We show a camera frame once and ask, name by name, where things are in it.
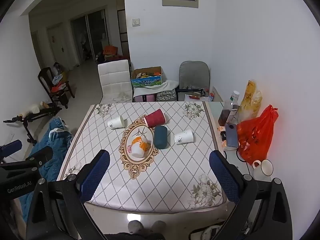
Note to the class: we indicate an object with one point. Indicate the orange and white paper cup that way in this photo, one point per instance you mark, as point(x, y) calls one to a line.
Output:
point(138, 147)

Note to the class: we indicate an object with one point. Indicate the red ribbed paper cup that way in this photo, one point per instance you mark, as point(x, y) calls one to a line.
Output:
point(155, 118)

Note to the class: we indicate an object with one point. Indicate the white padded chair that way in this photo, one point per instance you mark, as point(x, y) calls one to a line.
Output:
point(115, 80)

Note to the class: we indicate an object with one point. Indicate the white mug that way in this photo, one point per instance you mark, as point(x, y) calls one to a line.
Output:
point(265, 168)

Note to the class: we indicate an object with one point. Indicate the grey cushioned chair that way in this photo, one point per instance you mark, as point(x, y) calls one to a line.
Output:
point(193, 75)

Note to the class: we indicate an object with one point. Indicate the diamond pattern floral tablecloth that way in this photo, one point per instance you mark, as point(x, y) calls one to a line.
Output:
point(172, 170)

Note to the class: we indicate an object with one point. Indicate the black folded umbrella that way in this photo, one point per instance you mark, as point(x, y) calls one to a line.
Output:
point(190, 89)

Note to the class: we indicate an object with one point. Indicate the dark teal cup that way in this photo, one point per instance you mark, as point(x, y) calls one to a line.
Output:
point(160, 137)

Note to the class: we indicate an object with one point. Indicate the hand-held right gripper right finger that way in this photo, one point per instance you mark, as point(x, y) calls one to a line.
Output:
point(225, 177)

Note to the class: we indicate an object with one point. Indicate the cardboard box with blue print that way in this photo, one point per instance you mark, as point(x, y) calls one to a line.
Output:
point(147, 81)

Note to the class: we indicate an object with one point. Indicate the yellow snack bag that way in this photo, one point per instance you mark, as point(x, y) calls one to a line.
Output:
point(250, 100)

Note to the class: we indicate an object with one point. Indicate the dark liquid plastic bottle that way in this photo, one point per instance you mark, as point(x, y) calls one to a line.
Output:
point(226, 112)

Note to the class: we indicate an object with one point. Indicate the dark wooden chair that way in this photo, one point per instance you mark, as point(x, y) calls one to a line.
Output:
point(45, 80)

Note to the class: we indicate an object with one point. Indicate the white wall switch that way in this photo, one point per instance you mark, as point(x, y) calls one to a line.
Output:
point(136, 22)

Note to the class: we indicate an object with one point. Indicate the orange box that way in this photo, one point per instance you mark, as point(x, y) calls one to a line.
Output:
point(110, 50)

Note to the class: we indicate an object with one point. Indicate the clothes pile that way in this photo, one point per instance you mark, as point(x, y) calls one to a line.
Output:
point(58, 82)

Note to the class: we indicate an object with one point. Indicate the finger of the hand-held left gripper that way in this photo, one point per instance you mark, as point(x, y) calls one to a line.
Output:
point(11, 147)
point(41, 155)

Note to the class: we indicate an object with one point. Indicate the grey smartphone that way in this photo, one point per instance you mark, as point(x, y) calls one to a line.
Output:
point(232, 135)

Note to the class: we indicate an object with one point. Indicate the patterned black and white bag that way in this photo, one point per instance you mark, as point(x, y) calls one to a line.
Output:
point(166, 95)

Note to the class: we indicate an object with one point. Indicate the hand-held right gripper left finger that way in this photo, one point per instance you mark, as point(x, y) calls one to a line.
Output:
point(96, 175)

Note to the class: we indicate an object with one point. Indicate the grey slipper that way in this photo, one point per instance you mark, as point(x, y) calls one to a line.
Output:
point(135, 227)
point(158, 227)

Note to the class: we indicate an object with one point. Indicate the white cloth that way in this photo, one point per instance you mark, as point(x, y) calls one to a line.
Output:
point(165, 86)

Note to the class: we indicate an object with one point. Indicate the blue blanket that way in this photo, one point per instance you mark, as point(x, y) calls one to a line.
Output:
point(57, 142)

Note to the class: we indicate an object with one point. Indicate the orange plastic bag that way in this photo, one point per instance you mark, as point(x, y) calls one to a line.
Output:
point(257, 135)

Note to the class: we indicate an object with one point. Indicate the pink box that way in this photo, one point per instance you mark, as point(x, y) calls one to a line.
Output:
point(150, 98)

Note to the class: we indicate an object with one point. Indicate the black folding stand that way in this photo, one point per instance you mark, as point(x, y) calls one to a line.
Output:
point(37, 115)

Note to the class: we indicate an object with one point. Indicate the white plush toy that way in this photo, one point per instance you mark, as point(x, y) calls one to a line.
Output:
point(32, 108)

